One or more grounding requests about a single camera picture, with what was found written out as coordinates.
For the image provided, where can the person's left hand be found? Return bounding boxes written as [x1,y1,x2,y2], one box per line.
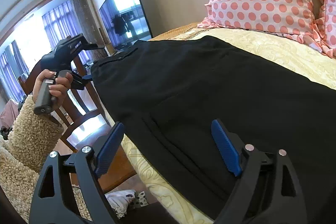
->
[33,69,73,110]

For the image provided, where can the black flat television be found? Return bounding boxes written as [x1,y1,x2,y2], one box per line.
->
[99,0,153,51]

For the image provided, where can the black pants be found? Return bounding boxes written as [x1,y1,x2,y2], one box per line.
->
[91,36,335,223]

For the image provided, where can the pink polka dot pillow right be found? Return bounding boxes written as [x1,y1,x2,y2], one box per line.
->
[313,0,335,58]

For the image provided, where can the yellow patterned bed cover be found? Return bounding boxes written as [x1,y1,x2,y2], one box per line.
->
[101,22,336,224]

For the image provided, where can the brown window curtain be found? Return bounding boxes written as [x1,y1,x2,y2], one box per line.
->
[71,0,109,60]

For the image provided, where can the white spotted cloth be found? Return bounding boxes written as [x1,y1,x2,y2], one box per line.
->
[105,189,148,219]

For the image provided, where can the wooden chair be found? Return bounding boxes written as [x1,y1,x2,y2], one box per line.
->
[18,54,137,195]

